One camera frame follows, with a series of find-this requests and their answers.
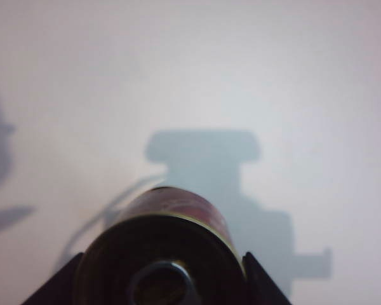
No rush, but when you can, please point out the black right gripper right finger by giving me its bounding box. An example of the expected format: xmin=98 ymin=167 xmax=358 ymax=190
xmin=243 ymin=251 xmax=293 ymax=305

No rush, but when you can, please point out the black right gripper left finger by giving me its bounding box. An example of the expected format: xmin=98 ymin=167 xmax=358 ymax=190
xmin=18 ymin=252 xmax=84 ymax=305

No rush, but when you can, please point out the tomato can with white label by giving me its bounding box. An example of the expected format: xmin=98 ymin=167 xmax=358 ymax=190
xmin=72 ymin=186 xmax=250 ymax=305

